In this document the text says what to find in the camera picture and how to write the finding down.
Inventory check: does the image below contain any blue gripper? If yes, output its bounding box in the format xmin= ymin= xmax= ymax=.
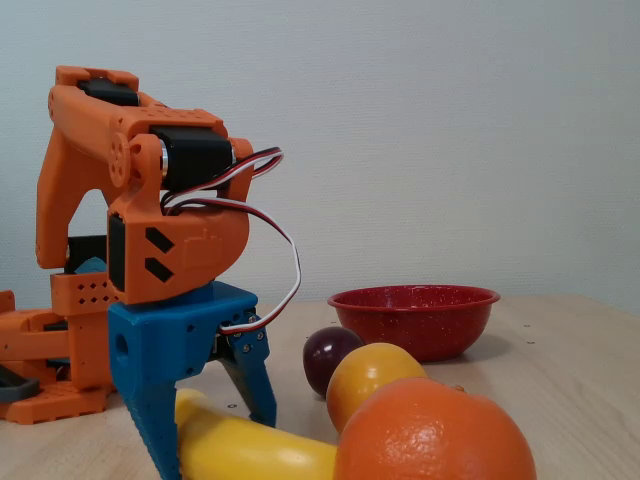
xmin=107 ymin=280 xmax=278 ymax=480

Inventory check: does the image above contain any yellow plastic banana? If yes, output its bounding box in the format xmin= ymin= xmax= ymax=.
xmin=174 ymin=388 xmax=339 ymax=480

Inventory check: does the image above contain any orange robot base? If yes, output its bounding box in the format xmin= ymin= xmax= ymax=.
xmin=0 ymin=272 xmax=122 ymax=426

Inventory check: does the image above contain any red speckled enamel bowl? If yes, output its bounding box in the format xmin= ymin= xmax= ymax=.
xmin=327 ymin=285 xmax=501 ymax=363

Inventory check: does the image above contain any dark purple plum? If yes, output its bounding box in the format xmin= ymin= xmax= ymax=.
xmin=302 ymin=326 xmax=365 ymax=398

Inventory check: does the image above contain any yellow-orange round fruit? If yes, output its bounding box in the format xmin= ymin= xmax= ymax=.
xmin=325 ymin=342 xmax=429 ymax=434

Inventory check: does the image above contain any gray table clamp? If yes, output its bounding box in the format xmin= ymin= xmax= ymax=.
xmin=0 ymin=363 xmax=41 ymax=404

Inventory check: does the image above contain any orange citrus fruit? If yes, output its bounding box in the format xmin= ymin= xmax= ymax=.
xmin=333 ymin=377 xmax=537 ymax=480

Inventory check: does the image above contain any white red black servo cable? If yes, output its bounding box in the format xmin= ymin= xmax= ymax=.
xmin=159 ymin=147 xmax=302 ymax=336

